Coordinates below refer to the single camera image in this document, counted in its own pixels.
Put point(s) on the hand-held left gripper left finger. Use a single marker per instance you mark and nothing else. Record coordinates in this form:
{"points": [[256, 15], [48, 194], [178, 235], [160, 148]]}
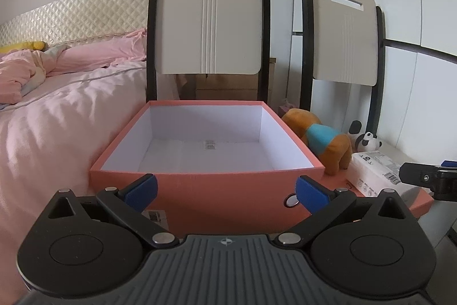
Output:
{"points": [[142, 191]]}

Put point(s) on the crumpled pink blanket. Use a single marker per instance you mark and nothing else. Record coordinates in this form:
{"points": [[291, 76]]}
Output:
{"points": [[18, 76]]}

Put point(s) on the salmon pink storage box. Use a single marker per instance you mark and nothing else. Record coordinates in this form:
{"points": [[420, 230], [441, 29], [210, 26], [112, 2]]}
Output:
{"points": [[214, 190]]}

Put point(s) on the salmon pink box lid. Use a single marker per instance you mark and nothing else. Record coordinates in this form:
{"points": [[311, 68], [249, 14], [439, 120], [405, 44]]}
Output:
{"points": [[423, 202]]}

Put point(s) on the cream quilted bed headboard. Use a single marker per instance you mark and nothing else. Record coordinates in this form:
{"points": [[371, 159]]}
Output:
{"points": [[71, 12]]}

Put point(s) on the orange plush dog toy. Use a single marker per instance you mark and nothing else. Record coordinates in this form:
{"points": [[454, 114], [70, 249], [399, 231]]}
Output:
{"points": [[332, 147]]}

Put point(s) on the small pink block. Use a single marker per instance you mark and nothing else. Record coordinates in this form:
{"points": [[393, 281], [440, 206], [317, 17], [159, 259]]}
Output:
{"points": [[286, 108]]}

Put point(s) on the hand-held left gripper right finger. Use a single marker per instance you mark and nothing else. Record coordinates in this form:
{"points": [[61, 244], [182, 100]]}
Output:
{"points": [[310, 194]]}

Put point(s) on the cream chair with black frame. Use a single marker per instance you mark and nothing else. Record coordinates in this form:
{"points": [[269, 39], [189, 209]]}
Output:
{"points": [[207, 22], [342, 40]]}

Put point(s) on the light pink duvet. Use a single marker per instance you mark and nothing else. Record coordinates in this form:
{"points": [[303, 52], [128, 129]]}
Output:
{"points": [[64, 119]]}

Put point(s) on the pink pillow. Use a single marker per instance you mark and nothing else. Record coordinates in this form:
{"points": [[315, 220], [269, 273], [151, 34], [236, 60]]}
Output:
{"points": [[100, 51]]}

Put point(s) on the wooden nightstand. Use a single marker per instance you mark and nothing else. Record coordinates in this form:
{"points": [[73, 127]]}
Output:
{"points": [[228, 87]]}

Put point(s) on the white tissue pack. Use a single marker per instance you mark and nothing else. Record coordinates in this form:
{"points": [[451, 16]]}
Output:
{"points": [[375, 165]]}

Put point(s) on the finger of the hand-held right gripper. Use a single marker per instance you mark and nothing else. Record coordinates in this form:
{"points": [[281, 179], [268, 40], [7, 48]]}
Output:
{"points": [[417, 175]]}

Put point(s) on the panda plush toy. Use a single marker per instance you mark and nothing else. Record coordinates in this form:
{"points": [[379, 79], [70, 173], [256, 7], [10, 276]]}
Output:
{"points": [[369, 142]]}

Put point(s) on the yellow plush toy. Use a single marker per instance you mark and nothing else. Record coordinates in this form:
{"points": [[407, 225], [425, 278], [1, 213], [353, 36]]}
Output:
{"points": [[25, 46]]}

